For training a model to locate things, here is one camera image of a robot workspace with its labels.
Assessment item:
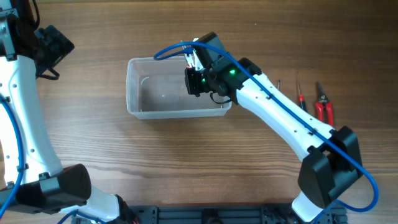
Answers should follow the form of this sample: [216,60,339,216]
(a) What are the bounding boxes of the red black screwdriver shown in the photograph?
[297,82,307,112]

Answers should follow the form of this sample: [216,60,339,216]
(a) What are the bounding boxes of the red handled pruning shears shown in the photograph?
[315,82,334,126]

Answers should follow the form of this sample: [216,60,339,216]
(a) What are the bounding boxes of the orange black pliers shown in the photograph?
[182,38,198,70]

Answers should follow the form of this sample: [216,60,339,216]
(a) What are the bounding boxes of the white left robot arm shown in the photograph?
[1,1,140,223]

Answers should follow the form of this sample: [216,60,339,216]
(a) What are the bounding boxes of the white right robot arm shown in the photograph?
[182,32,364,223]

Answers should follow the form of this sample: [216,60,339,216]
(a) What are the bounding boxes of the clear plastic container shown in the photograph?
[126,56,232,119]

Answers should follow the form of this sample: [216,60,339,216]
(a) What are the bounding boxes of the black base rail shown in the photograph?
[71,203,348,224]

